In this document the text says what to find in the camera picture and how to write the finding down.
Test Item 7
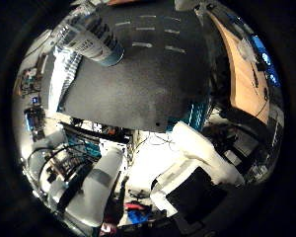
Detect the patterned cylindrical can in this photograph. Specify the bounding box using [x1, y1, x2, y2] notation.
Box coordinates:
[54, 2, 126, 67]

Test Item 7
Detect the white grey striped cloth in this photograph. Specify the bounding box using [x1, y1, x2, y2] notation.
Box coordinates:
[47, 48, 84, 114]

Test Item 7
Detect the light wooden desk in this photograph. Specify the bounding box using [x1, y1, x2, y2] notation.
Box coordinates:
[209, 12, 271, 126]

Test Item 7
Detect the blue screen monitor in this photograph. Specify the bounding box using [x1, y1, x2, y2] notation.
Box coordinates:
[250, 33, 282, 87]

